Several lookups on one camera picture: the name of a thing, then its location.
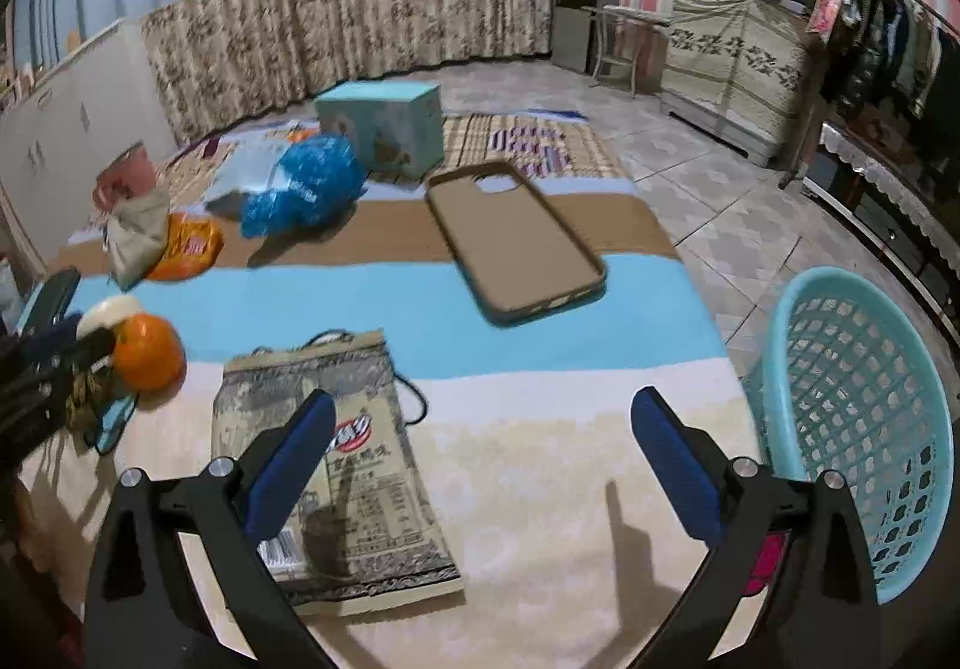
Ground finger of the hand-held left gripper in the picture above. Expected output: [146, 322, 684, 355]
[16, 268, 82, 340]
[45, 328, 117, 370]

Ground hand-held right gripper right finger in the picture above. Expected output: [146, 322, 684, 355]
[630, 385, 880, 669]

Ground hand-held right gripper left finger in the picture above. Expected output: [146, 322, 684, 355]
[82, 388, 338, 669]

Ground white round object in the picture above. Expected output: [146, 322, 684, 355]
[75, 296, 142, 340]

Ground orange tangerine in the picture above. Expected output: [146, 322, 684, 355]
[112, 313, 187, 394]

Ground printed paper bag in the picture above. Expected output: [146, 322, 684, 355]
[210, 328, 466, 616]

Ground orange snack packet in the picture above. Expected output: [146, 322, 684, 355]
[146, 211, 224, 284]

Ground teal plastic basket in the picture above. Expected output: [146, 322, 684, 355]
[742, 268, 955, 606]

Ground grey crumpled bag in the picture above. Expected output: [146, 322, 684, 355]
[103, 185, 172, 287]

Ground pink object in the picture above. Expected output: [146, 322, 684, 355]
[742, 534, 788, 595]

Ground pink cup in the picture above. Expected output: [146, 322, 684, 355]
[91, 142, 157, 212]

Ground white cabinet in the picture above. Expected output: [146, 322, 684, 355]
[0, 16, 181, 280]

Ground blue plastic bag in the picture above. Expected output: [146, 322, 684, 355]
[240, 133, 368, 239]

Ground brown phone case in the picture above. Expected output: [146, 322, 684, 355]
[425, 160, 608, 327]

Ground teal cardboard box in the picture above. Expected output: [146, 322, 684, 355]
[313, 80, 445, 181]

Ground table with lace cloth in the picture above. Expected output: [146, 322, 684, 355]
[802, 121, 960, 340]

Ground woven striped mat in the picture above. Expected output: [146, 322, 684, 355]
[161, 110, 625, 205]

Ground floral curtain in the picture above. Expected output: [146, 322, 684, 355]
[139, 0, 560, 145]

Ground cloth covered cabinet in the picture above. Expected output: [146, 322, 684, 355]
[660, 0, 815, 167]

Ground wooden stool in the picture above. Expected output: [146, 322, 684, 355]
[585, 5, 672, 96]

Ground grey water dispenser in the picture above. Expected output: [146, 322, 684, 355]
[551, 0, 623, 74]

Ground hanging dark clothes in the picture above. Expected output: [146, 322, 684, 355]
[821, 0, 960, 122]

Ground pink hanging bag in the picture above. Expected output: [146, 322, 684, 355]
[806, 0, 848, 36]

